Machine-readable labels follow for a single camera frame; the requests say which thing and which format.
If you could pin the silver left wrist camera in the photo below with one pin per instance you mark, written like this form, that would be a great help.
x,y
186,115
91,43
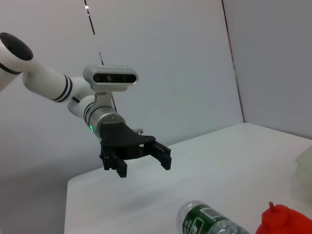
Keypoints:
x,y
109,78

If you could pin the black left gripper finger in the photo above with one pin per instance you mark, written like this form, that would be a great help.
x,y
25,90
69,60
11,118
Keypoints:
x,y
112,161
162,156

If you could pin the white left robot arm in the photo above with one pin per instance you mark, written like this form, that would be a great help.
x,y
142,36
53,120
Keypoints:
x,y
41,78

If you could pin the translucent wavy fruit plate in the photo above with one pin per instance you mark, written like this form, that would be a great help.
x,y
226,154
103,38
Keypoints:
x,y
306,170

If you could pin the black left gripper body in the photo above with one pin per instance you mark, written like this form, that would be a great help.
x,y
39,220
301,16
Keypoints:
x,y
122,139

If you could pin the green label water bottle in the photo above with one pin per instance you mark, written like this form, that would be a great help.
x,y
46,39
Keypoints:
x,y
207,219

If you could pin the red orange fruit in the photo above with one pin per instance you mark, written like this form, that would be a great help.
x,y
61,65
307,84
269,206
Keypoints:
x,y
280,219

